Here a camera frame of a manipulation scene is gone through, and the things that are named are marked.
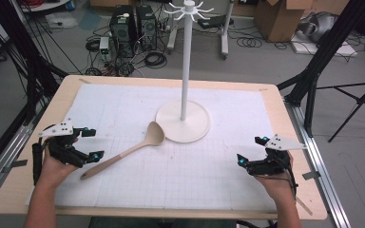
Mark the aluminium rail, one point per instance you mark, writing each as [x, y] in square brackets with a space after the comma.
[323, 167]
[3, 164]

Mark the white grid mat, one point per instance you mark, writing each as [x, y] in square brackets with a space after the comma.
[187, 177]

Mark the black truss stand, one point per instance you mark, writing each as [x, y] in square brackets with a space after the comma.
[28, 63]
[326, 47]

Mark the person's right hand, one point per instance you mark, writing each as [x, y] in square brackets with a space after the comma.
[280, 185]

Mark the small white device box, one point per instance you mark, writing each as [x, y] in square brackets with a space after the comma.
[104, 45]

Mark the grey metal clip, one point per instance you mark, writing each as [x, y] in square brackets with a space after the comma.
[311, 175]

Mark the grey bag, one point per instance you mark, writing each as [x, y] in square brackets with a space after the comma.
[318, 25]

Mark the white round table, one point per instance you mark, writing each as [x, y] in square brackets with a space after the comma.
[44, 5]

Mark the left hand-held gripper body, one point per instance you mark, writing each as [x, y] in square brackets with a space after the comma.
[61, 148]

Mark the white flat board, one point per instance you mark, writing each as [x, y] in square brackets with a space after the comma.
[336, 49]

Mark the black computer tower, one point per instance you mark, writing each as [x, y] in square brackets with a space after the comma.
[122, 30]
[146, 27]

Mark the black laptop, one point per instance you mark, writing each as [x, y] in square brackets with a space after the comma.
[215, 21]

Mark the person's dark pants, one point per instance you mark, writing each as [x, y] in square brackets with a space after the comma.
[161, 222]

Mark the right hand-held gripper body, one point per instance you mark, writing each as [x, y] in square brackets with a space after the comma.
[275, 161]

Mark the cardboard box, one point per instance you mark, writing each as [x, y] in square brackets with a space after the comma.
[278, 19]

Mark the person's left hand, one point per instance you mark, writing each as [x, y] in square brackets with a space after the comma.
[53, 169]

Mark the black tripod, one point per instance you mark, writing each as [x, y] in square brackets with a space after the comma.
[359, 101]

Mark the white hook rack stand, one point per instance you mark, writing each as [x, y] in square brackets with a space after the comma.
[183, 123]

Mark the wooden spoon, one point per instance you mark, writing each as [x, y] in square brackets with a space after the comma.
[153, 136]

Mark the white stand frame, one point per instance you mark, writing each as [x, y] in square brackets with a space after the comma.
[225, 34]

